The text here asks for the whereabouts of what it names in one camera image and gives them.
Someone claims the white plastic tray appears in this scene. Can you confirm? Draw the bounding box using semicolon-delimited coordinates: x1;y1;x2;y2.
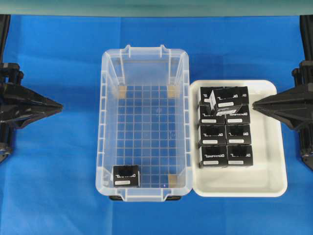
187;80;288;197

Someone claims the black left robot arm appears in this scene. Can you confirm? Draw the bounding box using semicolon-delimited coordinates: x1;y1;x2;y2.
0;15;63;162

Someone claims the black box bottom row left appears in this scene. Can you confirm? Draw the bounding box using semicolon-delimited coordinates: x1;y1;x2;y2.
199;145;228;168

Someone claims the black box third row left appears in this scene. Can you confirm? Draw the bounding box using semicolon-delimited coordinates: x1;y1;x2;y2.
198;125;226;146

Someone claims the clear plastic storage case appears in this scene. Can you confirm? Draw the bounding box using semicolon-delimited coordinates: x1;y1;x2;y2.
95;46;192;202

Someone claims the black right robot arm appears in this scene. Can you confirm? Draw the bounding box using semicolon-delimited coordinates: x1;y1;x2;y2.
252;15;313;169

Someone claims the black box third row right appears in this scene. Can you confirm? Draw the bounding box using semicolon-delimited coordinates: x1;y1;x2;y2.
225;124;251;145

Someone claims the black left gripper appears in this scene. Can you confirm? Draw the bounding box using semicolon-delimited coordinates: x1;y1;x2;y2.
0;63;63;129

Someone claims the black box tray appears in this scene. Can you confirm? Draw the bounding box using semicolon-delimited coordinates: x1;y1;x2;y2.
198;87;223;105
225;86;248;98

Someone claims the black box third row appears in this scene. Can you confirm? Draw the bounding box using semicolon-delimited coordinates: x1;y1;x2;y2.
225;124;251;145
198;125;226;146

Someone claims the black box second row left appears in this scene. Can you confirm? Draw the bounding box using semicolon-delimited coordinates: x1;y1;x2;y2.
198;105;225;125

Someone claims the black case locking handle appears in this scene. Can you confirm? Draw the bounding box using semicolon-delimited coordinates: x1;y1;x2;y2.
109;196;182;201

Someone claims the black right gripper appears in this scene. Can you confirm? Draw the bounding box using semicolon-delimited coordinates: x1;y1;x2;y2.
252;60;313;130

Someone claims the black box second row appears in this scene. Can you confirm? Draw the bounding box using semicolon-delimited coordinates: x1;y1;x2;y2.
198;105;225;125
225;105;250;125

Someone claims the black box tray top right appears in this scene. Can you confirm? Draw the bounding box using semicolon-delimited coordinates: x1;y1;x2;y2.
225;86;248;98

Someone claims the black box tray top left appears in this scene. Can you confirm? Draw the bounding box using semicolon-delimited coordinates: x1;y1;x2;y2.
198;87;223;105

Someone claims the black box second row right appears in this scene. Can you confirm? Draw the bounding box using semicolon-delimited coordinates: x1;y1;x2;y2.
225;105;250;125

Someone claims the black box bottom row right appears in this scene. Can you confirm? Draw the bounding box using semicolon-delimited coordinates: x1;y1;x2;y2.
226;145;253;166

